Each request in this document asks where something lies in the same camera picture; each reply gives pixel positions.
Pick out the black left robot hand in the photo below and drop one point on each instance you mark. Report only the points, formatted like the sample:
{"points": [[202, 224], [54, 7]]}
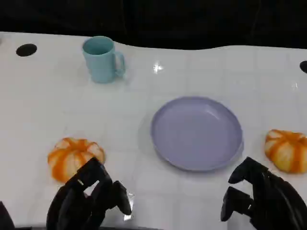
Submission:
{"points": [[72, 208]]}

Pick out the pale green mug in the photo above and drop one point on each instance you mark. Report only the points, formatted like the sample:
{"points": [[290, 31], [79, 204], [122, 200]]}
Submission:
{"points": [[99, 64]]}

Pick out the lilac plate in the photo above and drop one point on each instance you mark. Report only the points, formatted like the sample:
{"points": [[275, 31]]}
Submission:
{"points": [[194, 134]]}

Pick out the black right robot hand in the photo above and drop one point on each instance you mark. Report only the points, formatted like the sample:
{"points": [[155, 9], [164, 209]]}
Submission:
{"points": [[275, 206]]}

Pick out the black backdrop cloth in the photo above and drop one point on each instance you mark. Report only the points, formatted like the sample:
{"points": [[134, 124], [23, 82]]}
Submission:
{"points": [[153, 19]]}

